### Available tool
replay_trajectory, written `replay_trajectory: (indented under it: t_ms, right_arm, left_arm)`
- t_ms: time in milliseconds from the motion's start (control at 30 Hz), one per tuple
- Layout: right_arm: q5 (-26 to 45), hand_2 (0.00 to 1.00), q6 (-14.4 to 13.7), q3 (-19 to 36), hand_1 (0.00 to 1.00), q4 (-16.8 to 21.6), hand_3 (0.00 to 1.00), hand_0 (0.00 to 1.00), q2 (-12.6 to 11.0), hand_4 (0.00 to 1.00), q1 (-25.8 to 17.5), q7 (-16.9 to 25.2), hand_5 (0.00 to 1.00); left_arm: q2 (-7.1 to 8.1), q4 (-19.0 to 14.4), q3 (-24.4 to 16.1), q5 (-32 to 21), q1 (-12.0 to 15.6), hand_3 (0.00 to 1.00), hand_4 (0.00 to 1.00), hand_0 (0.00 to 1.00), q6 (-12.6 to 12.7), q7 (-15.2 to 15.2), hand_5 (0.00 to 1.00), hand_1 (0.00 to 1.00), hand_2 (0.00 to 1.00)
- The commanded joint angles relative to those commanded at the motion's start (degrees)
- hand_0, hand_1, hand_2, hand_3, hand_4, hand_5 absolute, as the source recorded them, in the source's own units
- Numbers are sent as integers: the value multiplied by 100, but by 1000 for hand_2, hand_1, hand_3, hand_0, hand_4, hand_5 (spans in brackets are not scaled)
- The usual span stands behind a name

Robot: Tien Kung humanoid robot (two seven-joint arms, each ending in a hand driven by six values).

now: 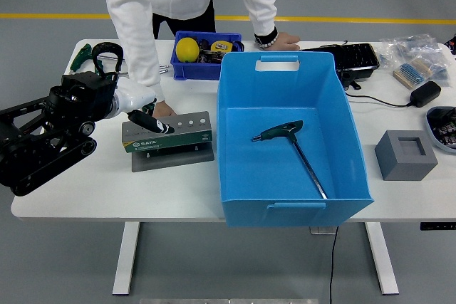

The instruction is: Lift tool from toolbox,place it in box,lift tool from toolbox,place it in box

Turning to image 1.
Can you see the person's left hand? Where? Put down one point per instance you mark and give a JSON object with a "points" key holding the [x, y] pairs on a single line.
{"points": [[288, 41]]}

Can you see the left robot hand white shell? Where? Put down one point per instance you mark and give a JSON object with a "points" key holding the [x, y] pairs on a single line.
{"points": [[137, 95]]}

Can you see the person's right hand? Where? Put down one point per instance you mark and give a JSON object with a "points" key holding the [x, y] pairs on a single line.
{"points": [[163, 109]]}

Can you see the grey green wrench stand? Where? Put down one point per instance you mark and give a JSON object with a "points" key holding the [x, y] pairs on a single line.
{"points": [[185, 138]]}

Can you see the person's left forearm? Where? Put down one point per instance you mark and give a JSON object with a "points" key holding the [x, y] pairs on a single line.
{"points": [[263, 8]]}

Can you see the person's right forearm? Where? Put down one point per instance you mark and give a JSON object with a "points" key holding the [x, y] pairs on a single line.
{"points": [[142, 65]]}

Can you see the dark metal tool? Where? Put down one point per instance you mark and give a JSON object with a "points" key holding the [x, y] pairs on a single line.
{"points": [[212, 57]]}

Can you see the large light blue box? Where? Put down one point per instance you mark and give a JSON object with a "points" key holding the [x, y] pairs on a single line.
{"points": [[270, 176]]}

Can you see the small dark blue bin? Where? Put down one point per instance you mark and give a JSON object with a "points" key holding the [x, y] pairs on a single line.
{"points": [[228, 36]]}

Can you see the yellow ball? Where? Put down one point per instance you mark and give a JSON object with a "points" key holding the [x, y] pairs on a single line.
{"points": [[187, 49]]}

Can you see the yellow tape measure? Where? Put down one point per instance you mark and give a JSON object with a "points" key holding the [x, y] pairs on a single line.
{"points": [[221, 47]]}

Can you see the black plastic tray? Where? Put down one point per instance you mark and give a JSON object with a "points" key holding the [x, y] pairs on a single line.
{"points": [[356, 56]]}

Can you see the dark round object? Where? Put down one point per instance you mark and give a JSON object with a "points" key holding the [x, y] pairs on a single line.
{"points": [[204, 45]]}

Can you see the small clear parts bag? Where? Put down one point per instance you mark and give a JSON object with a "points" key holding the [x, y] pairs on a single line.
{"points": [[386, 58]]}

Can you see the clear plastic parts bag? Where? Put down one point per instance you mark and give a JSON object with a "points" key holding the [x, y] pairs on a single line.
{"points": [[409, 44]]}

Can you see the tan blue resistor strip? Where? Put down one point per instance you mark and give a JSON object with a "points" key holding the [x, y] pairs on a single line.
{"points": [[409, 74]]}

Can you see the black power adapter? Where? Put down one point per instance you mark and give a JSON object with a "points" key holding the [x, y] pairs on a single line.
{"points": [[425, 94]]}

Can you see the white table leg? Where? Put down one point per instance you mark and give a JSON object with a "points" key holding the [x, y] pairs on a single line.
{"points": [[126, 257], [383, 257]]}

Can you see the clear bag with blue parts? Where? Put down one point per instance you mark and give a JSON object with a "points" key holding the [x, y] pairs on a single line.
{"points": [[440, 69]]}

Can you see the grey cube with recess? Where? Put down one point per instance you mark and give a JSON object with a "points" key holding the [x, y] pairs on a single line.
{"points": [[392, 161]]}

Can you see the grey blue bowl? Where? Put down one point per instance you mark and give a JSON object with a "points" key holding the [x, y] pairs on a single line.
{"points": [[432, 136]]}

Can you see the black electronics modules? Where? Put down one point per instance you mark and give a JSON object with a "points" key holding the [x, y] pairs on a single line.
{"points": [[447, 127]]}

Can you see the black table control panel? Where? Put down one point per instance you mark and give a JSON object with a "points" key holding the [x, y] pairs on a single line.
{"points": [[438, 226]]}

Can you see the silver under-table bracket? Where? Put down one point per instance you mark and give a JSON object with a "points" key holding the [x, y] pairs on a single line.
{"points": [[320, 230]]}

